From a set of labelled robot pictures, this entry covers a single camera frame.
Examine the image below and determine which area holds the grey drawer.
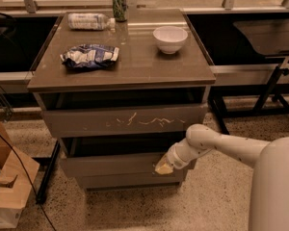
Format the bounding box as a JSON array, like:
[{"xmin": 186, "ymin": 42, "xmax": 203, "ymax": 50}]
[
  {"xmin": 42, "ymin": 104, "xmax": 207, "ymax": 138},
  {"xmin": 59, "ymin": 151, "xmax": 197, "ymax": 179},
  {"xmin": 76, "ymin": 170, "xmax": 187, "ymax": 189}
]

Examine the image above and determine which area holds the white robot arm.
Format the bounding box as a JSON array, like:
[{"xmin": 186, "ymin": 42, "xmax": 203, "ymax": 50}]
[{"xmin": 155, "ymin": 124, "xmax": 289, "ymax": 231}]

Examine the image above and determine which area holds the grey bottom drawer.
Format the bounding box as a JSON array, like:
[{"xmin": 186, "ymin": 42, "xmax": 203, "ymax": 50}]
[{"xmin": 76, "ymin": 170, "xmax": 187, "ymax": 189}]

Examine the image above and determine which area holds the grey top drawer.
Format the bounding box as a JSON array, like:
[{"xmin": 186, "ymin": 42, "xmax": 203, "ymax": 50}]
[{"xmin": 42, "ymin": 104, "xmax": 207, "ymax": 138}]

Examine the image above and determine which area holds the grey drawer cabinet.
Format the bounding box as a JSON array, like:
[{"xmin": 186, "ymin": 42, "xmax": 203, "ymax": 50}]
[{"xmin": 27, "ymin": 8, "xmax": 217, "ymax": 191}]

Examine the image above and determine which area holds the black folding table stand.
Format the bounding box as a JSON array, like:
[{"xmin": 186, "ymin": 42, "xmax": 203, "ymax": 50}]
[{"xmin": 208, "ymin": 18, "xmax": 289, "ymax": 136}]

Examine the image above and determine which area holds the white ceramic bowl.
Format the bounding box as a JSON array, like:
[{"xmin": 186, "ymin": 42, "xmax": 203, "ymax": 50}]
[{"xmin": 153, "ymin": 26, "xmax": 188, "ymax": 54}]

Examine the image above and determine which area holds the blue white chip bag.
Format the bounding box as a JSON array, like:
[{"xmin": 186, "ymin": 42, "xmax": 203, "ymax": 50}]
[{"xmin": 60, "ymin": 44, "xmax": 119, "ymax": 70}]

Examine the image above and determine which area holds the brown cardboard box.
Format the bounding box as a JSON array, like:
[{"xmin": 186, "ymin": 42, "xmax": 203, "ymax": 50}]
[{"xmin": 0, "ymin": 122, "xmax": 39, "ymax": 229}]

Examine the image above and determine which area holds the clear plastic water bottle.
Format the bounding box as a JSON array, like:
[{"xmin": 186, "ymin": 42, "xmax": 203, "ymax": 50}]
[{"xmin": 67, "ymin": 13, "xmax": 116, "ymax": 31}]

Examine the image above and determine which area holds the green drink can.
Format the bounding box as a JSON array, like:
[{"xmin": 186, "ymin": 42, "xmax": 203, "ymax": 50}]
[{"xmin": 112, "ymin": 0, "xmax": 127, "ymax": 22}]

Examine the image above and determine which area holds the black cable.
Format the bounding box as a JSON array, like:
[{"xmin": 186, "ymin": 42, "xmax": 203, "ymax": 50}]
[{"xmin": 0, "ymin": 77, "xmax": 58, "ymax": 231}]

